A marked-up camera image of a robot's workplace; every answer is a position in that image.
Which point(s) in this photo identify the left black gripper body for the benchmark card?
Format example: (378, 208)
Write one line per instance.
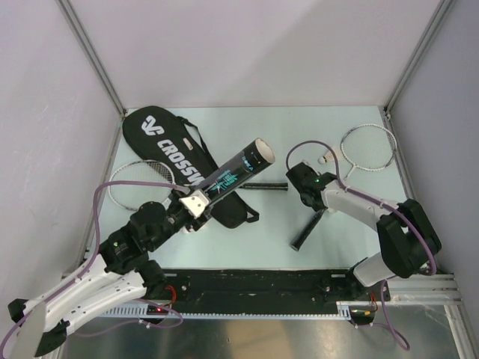
(183, 218)

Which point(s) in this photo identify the black shuttlecock tube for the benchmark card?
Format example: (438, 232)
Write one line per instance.
(248, 162)

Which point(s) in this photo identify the white shuttlecock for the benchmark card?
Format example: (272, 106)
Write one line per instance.
(187, 231)
(330, 156)

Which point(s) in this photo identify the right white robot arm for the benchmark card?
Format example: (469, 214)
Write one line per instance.
(406, 236)

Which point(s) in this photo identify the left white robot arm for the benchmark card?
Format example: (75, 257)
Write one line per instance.
(119, 271)

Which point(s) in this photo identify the left white badminton racket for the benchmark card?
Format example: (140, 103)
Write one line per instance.
(131, 197)

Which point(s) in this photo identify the white badminton racket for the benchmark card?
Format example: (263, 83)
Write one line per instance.
(131, 197)
(366, 147)

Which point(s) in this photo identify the right white badminton racket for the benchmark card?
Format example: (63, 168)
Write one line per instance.
(366, 147)

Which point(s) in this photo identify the black racket bag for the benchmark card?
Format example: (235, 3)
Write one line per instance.
(154, 133)

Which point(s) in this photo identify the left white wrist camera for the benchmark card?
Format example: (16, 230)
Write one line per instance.
(195, 203)

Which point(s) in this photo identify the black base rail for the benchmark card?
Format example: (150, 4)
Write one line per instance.
(263, 292)

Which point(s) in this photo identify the left aluminium corner post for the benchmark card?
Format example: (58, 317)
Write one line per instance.
(79, 31)

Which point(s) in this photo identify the aluminium corner post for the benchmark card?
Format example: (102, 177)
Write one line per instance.
(79, 31)
(434, 25)

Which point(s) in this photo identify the right aluminium corner post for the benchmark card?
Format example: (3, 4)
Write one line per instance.
(434, 25)

